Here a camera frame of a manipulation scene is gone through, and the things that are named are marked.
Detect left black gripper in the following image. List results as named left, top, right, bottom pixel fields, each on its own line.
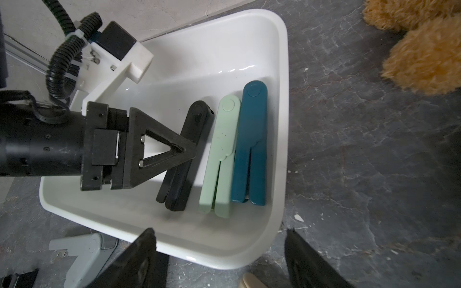
left=80, top=102, right=196, bottom=191

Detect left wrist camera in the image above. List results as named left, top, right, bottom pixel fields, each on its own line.
left=70, top=21, right=154, bottom=116

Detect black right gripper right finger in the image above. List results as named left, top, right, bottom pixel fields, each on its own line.
left=284, top=229, right=353, bottom=288

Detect beige wooden pliers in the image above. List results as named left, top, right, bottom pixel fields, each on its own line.
left=238, top=272, right=268, bottom=288

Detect light green pliers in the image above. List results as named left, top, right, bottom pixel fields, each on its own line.
left=199, top=95, right=241, bottom=218

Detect dark teal pliers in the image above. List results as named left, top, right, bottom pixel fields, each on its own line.
left=231, top=80, right=268, bottom=206

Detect brown teddy bear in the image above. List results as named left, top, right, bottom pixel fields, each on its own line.
left=363, top=0, right=461, bottom=96

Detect grey open pliers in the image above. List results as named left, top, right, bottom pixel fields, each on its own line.
left=49, top=233, right=118, bottom=288

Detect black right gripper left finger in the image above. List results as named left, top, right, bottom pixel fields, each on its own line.
left=88, top=228, right=158, bottom=288

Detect white storage box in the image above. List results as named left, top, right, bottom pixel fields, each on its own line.
left=38, top=8, right=291, bottom=271

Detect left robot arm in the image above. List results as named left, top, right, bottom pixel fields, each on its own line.
left=1, top=91, right=196, bottom=191

